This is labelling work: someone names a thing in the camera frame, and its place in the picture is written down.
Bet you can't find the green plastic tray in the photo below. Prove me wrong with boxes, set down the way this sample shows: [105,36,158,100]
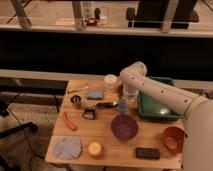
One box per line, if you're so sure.
[136,76,184,121]

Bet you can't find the purple bowl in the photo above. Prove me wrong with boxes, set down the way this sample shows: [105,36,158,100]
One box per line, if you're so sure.
[111,114,138,140]

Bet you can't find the blue cloth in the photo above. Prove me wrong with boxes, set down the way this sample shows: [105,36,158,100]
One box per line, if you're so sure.
[53,136,82,160]

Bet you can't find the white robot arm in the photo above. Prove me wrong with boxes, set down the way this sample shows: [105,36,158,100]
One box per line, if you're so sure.
[120,61,213,171]

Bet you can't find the orange bowl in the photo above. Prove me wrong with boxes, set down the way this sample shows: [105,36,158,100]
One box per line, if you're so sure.
[162,126,184,154]

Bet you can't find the orange hot dog sausage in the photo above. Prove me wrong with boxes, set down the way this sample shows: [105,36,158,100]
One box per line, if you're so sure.
[62,112,77,131]

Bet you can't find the brown grape bunch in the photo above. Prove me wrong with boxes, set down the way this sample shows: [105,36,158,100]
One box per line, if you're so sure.
[118,85,123,99]

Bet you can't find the metal fork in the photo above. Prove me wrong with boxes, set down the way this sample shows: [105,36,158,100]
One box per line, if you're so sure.
[95,101,118,109]

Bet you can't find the white plastic cup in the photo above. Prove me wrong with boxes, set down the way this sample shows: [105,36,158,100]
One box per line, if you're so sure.
[104,74,118,90]

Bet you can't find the blue plastic cup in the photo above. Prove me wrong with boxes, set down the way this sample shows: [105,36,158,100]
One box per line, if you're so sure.
[118,100,129,114]

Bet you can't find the yellow apple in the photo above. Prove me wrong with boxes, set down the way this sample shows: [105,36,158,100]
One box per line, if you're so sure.
[88,142,103,157]

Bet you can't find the black office chair base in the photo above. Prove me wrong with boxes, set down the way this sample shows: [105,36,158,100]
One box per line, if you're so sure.
[0,99,38,171]

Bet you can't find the banana toy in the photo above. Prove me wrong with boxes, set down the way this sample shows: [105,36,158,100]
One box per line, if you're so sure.
[67,84,90,94]

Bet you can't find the black metal clip object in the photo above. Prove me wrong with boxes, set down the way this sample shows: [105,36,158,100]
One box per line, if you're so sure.
[82,108,96,120]

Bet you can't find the blue sponge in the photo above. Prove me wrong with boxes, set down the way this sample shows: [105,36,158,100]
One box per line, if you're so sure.
[86,90,104,100]

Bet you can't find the black rectangular remote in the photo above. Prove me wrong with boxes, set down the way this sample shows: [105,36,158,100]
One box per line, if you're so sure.
[135,147,160,160]

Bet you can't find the small metal cup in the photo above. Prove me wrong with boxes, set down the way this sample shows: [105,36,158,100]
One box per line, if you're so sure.
[70,95,81,109]

